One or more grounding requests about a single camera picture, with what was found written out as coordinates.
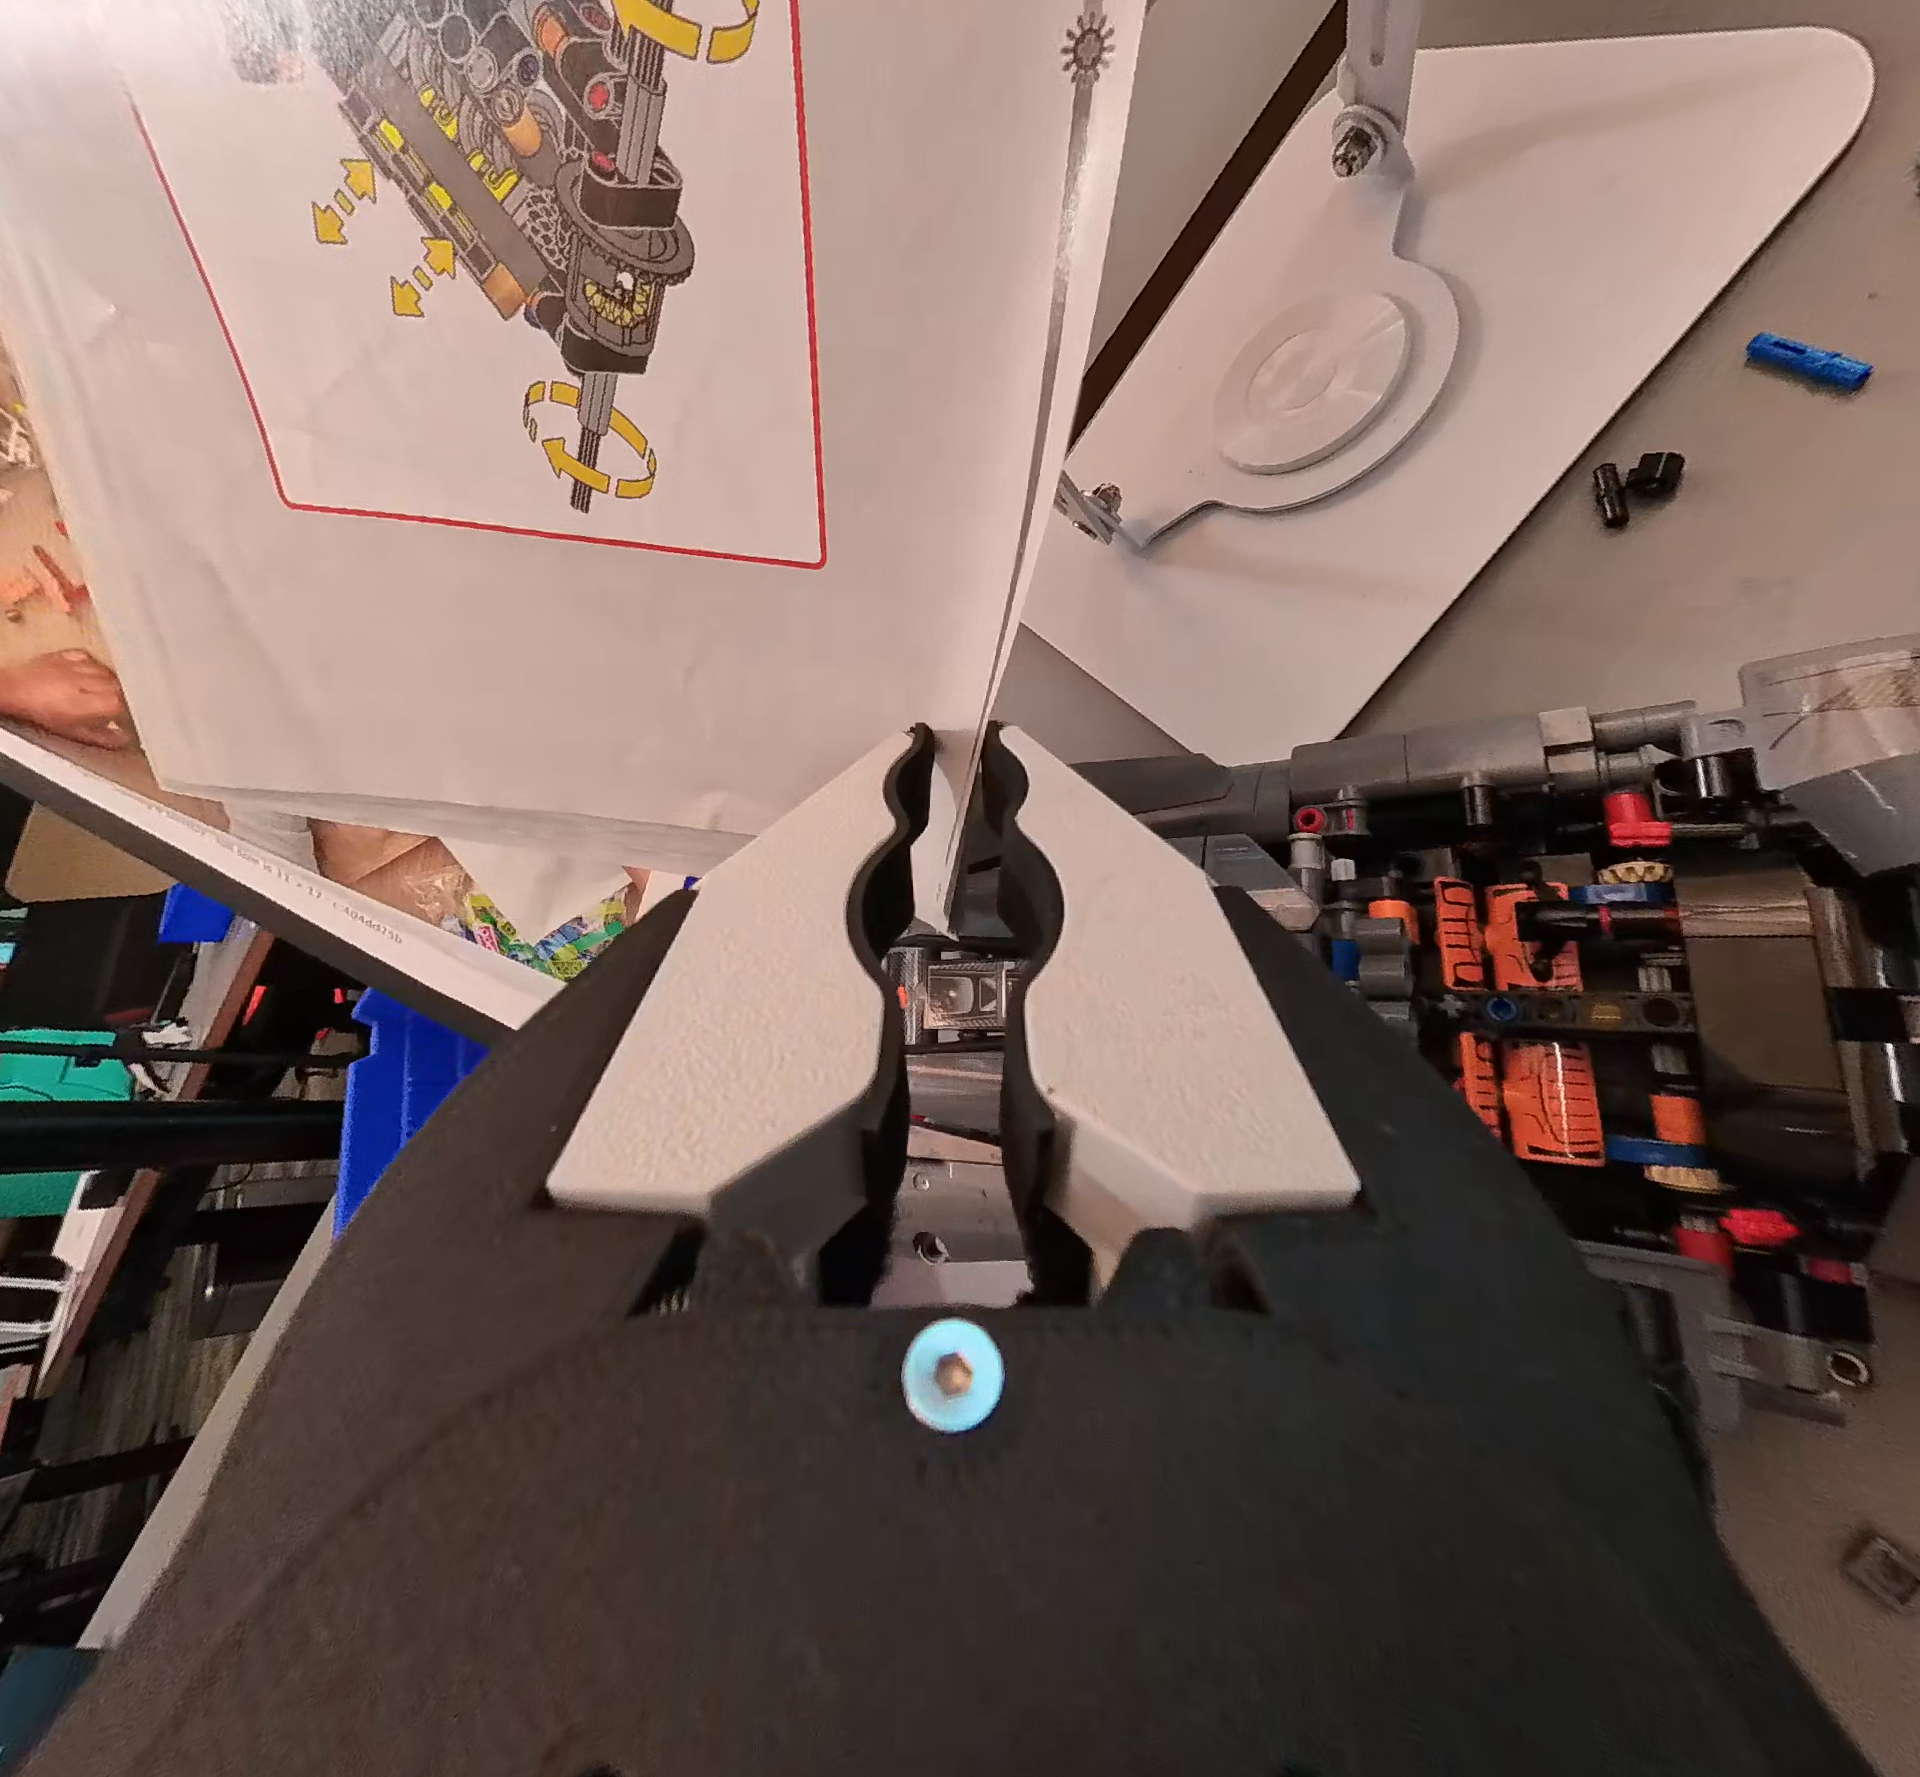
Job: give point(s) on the grey lego plate piece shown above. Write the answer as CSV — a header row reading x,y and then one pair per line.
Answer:
x,y
1884,1567

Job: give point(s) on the lego instruction booklet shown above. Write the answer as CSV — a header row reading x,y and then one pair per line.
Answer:
x,y
527,669

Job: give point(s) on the dark metal rack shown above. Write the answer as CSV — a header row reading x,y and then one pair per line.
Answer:
x,y
151,1133

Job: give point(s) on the black lego connector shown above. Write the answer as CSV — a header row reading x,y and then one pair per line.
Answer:
x,y
1650,472

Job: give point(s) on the blue storage bin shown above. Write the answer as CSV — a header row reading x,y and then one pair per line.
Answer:
x,y
407,1102

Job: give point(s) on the white book stand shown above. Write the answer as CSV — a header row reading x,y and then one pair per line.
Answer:
x,y
1576,306

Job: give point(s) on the grey lego car model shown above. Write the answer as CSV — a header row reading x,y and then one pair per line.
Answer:
x,y
1425,756

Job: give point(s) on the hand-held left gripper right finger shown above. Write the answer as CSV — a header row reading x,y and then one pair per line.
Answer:
x,y
1185,1043

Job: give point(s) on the blue lego pin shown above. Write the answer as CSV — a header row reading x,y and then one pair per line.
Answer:
x,y
1809,361

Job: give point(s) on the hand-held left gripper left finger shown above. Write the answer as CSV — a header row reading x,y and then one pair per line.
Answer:
x,y
721,1043

